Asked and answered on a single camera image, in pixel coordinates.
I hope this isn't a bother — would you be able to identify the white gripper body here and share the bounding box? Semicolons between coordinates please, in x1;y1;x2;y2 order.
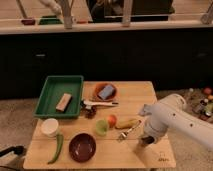
143;121;167;138

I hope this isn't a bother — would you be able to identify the dark metal cup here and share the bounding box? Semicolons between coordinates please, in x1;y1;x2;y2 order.
140;136;154;147

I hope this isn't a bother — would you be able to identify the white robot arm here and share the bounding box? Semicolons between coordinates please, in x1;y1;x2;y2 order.
139;94;213;150

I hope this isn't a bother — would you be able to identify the light blue cloth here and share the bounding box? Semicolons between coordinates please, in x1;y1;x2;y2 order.
139;104;151;116

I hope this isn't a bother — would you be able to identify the yellow banana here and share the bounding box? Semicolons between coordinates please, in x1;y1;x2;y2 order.
115;119;137;129

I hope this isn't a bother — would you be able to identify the metal fork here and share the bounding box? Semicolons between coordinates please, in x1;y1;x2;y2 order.
117;120;142;142

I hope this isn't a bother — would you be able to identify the orange peach fruit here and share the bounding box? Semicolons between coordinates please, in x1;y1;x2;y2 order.
107;115;117;128

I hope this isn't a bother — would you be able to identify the green plastic cup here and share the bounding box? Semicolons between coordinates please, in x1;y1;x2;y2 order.
95;120;109;136

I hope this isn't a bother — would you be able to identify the dark red bowl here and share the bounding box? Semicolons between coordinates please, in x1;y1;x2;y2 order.
69;133;96;163

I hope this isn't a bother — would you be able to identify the wooden block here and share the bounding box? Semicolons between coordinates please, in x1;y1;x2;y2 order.
56;93;72;112

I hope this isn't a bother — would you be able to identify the green chili pepper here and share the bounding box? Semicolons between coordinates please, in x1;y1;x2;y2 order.
47;134;64;164

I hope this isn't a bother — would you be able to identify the green plastic tray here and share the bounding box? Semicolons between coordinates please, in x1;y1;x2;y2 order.
34;75;84;119

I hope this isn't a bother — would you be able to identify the white paper cup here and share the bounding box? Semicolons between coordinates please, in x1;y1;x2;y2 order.
41;118;59;137

